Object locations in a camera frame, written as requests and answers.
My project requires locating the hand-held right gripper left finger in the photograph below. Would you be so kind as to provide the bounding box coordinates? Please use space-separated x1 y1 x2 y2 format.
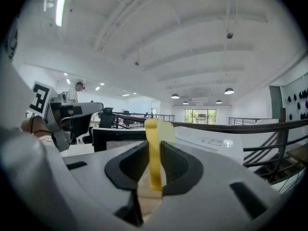
61 140 151 231

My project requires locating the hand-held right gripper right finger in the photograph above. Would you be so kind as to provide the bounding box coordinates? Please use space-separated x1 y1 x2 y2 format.
143 140 288 231

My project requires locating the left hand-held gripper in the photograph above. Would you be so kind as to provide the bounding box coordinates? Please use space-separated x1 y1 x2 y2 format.
28 80 104 153

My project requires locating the white microwave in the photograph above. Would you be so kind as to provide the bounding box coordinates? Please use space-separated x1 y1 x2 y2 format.
92 126 244 166

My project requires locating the yellow food slice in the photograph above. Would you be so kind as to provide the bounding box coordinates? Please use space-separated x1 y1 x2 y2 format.
144 118 177 192

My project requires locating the person's left forearm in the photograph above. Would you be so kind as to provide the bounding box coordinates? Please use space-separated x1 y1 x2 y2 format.
20 115 52 139

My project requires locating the row of recessed ceiling lights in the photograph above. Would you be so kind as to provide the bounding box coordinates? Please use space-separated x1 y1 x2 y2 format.
63 72 138 98

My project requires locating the curved black metal railing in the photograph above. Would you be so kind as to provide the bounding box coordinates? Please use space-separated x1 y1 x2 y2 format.
112 113 308 185

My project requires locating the large glass window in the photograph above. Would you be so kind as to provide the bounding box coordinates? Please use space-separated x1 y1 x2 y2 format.
184 109 217 125

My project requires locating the straight black railing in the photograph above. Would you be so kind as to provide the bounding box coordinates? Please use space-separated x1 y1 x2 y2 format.
134 114 176 123
228 116 272 126

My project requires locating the wooden side table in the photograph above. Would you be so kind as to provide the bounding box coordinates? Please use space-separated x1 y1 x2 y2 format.
286 143 308 163

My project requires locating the long ceiling light strip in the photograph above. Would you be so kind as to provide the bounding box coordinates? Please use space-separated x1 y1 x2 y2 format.
55 0 67 27

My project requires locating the group of small black items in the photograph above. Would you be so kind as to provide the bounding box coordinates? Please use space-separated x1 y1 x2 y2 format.
286 88 308 120

